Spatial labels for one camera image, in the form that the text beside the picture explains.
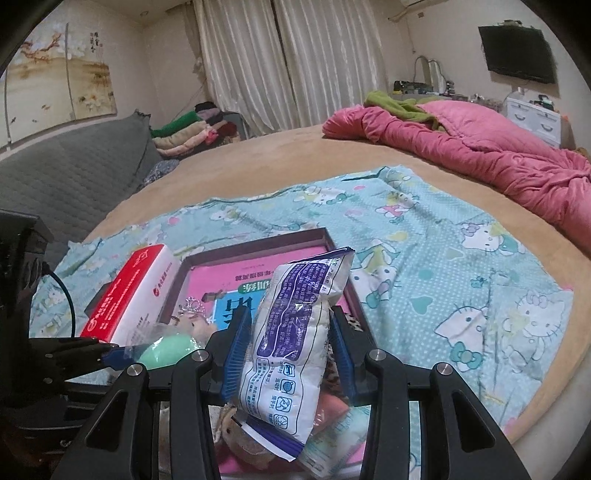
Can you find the green sponge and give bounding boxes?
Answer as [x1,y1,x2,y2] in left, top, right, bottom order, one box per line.
[124,325,202,370]

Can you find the purple white tissue pack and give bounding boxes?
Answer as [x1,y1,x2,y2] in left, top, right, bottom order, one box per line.
[235,247,355,462]

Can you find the green flower tissue pack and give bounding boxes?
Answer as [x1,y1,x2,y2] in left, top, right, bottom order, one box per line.
[297,406,370,479]

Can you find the leopard print scrunchie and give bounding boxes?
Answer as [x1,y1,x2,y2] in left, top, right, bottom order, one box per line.
[329,306,363,399]

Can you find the pink plush bunny toy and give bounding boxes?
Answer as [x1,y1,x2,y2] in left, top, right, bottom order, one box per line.
[169,297,217,345]

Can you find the pink item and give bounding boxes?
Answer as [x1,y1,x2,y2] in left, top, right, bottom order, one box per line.
[311,391,349,435]

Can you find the dark box with pink book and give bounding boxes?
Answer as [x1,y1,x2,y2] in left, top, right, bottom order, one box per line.
[156,227,378,478]

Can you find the red tissue pack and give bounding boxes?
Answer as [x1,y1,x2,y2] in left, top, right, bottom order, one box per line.
[81,244,180,347]

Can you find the Hello Kitty blue sheet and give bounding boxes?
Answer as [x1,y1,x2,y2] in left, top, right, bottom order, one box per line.
[30,166,573,429]

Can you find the grey quilted headboard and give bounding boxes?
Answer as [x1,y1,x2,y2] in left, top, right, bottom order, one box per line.
[1,111,161,267]

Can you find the dark floral cloth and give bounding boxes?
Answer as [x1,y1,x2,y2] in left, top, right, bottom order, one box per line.
[139,159,180,189]

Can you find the stack of folded clothes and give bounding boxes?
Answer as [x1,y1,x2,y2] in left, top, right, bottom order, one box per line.
[150,101,249,160]

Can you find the pink quilted duvet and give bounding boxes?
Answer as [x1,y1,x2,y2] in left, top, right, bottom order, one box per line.
[322,100,590,253]

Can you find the green cloth on duvet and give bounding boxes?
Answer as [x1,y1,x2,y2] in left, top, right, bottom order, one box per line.
[363,90,445,131]

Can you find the white pleated curtains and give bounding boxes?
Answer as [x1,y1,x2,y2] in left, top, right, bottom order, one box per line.
[193,1,387,135]

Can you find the white drawer cabinet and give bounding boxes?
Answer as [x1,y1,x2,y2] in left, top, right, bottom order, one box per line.
[504,98,562,148]

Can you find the black cable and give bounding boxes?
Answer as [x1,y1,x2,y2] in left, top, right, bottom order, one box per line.
[41,262,77,340]

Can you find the wall painting panels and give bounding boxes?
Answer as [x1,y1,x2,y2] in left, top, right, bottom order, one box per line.
[1,21,117,147]

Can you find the black wall television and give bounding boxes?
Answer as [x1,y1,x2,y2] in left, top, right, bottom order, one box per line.
[478,24,556,84]

